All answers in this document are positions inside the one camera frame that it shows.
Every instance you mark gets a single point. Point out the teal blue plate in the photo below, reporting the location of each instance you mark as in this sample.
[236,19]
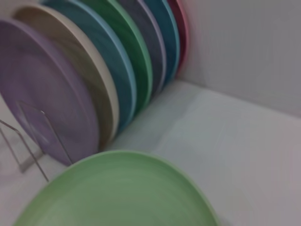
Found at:
[169,42]

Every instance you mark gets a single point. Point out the light green plate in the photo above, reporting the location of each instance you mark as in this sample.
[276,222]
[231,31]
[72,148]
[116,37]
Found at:
[117,193]

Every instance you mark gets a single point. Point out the beige plate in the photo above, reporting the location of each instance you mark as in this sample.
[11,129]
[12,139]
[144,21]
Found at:
[77,58]

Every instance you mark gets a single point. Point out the dark green plate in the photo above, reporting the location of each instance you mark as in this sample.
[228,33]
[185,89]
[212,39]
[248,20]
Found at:
[131,47]

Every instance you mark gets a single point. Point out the purple plate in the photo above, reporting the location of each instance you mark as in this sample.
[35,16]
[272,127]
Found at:
[47,82]

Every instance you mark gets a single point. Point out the light blue plate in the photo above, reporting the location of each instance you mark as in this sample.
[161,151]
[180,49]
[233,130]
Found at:
[105,58]

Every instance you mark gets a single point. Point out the grey violet plate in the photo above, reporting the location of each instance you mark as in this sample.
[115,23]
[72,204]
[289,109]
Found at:
[150,42]

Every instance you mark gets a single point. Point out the red plate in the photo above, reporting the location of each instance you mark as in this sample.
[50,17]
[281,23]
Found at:
[182,35]

